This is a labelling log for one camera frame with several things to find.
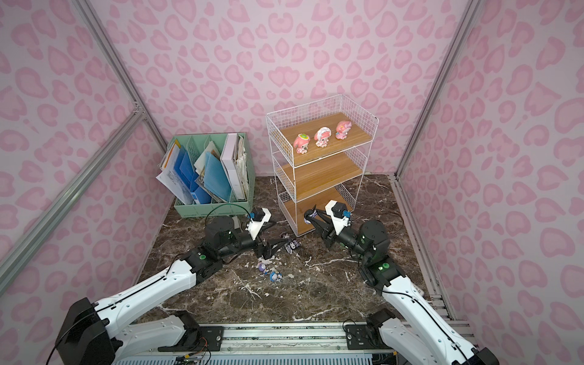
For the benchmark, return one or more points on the blue Doraemon figurine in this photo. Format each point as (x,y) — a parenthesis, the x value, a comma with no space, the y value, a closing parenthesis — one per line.
(275,276)

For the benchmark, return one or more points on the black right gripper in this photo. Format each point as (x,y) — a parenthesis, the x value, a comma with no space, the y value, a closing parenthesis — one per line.
(328,230)

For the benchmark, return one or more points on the green hat pink figurine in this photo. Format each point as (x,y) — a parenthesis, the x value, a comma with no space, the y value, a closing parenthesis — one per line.
(301,143)

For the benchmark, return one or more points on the papers and folders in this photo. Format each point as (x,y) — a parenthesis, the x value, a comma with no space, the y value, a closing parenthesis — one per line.
(205,171)

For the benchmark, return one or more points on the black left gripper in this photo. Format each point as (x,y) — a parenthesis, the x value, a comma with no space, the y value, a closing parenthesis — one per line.
(264,245)

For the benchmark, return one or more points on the small black Kuromi figurine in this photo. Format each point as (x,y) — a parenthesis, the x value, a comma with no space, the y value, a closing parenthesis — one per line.
(309,214)

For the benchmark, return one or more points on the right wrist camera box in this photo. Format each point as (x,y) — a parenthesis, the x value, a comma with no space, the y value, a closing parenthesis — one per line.
(339,215)

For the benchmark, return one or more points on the pink bow My Melody figurine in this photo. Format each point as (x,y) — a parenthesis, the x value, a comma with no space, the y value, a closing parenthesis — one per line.
(342,129)

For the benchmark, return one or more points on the aluminium frame profile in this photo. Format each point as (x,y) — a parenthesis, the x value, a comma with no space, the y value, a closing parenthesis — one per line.
(30,243)

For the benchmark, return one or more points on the white wire wooden shelf rack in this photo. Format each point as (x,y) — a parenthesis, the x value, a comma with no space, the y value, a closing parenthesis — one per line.
(335,172)

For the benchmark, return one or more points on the white hood My Melody figurine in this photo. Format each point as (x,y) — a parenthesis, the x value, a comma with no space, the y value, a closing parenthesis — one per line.
(322,137)

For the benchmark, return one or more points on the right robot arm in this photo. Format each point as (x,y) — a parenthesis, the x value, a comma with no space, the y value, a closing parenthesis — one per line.
(420,334)

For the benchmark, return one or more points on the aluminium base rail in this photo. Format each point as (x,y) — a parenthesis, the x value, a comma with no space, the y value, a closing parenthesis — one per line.
(346,342)

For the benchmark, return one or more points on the mint green file organizer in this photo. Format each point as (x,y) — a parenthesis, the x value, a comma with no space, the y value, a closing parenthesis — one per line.
(210,182)

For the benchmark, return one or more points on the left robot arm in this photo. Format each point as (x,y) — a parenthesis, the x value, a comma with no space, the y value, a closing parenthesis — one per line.
(104,331)

